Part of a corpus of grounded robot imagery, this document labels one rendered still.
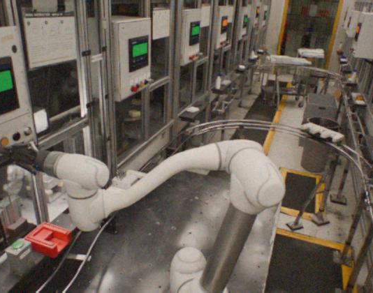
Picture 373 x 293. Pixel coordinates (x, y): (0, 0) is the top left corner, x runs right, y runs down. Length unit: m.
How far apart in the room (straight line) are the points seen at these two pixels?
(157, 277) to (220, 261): 0.60
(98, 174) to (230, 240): 0.49
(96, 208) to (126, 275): 0.68
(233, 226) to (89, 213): 0.49
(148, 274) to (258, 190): 0.93
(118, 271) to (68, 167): 0.84
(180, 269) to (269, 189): 0.62
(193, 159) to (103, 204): 0.35
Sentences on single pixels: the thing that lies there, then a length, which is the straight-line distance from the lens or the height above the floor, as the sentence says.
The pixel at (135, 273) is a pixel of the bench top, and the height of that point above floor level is 0.68.
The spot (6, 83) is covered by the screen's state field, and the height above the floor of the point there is 1.64.
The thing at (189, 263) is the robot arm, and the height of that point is 0.95.
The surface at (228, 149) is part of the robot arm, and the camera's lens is 1.17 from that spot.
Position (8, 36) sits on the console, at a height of 1.80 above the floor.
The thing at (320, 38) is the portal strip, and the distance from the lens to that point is 9.54.
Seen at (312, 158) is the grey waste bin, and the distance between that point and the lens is 4.34.
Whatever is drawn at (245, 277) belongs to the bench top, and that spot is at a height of 0.68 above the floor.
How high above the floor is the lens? 1.98
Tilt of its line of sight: 26 degrees down
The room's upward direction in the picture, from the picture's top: 3 degrees clockwise
